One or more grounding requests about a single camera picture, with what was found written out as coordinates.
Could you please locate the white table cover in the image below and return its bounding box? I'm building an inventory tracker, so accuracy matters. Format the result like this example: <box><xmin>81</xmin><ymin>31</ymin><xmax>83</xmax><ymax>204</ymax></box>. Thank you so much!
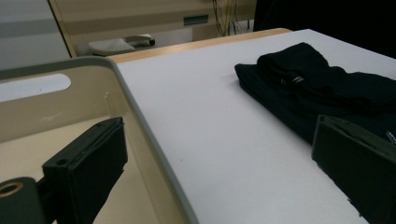
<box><xmin>116</xmin><ymin>28</ymin><xmax>396</xmax><ymax>224</ymax></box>

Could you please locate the large black garment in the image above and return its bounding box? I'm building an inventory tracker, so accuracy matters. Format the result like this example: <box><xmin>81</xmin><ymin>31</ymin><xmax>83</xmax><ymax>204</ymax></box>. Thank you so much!
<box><xmin>233</xmin><ymin>63</ymin><xmax>396</xmax><ymax>146</ymax></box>

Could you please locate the beige desk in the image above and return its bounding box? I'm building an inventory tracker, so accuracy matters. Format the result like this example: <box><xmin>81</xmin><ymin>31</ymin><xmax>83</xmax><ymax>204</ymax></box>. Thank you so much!
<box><xmin>48</xmin><ymin>0</ymin><xmax>258</xmax><ymax>59</ymax></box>

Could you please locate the bundle of yellow cables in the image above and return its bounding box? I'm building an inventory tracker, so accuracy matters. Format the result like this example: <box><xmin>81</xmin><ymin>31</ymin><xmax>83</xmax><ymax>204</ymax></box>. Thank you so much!
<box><xmin>212</xmin><ymin>0</ymin><xmax>253</xmax><ymax>37</ymax></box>

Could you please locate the beige plastic basket grey rim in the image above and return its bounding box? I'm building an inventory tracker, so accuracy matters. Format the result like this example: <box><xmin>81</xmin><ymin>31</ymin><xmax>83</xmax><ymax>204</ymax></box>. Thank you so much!
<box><xmin>0</xmin><ymin>55</ymin><xmax>200</xmax><ymax>224</ymax></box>

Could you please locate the dark curtain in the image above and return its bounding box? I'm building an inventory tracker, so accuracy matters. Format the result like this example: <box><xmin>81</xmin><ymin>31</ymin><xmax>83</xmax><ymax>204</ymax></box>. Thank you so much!
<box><xmin>253</xmin><ymin>0</ymin><xmax>396</xmax><ymax>60</ymax></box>

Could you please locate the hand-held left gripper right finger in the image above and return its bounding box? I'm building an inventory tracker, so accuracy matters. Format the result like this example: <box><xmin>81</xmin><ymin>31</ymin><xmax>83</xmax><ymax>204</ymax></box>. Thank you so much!
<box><xmin>311</xmin><ymin>114</ymin><xmax>396</xmax><ymax>224</ymax></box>

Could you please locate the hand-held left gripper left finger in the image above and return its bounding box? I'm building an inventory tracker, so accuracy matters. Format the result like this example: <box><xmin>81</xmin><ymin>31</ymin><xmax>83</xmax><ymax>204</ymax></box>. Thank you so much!
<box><xmin>42</xmin><ymin>116</ymin><xmax>129</xmax><ymax>224</ymax></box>

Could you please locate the white wheeled chair base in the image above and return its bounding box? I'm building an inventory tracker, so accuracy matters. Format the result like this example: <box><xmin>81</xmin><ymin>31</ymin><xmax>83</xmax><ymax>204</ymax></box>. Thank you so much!
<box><xmin>88</xmin><ymin>33</ymin><xmax>156</xmax><ymax>57</ymax></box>

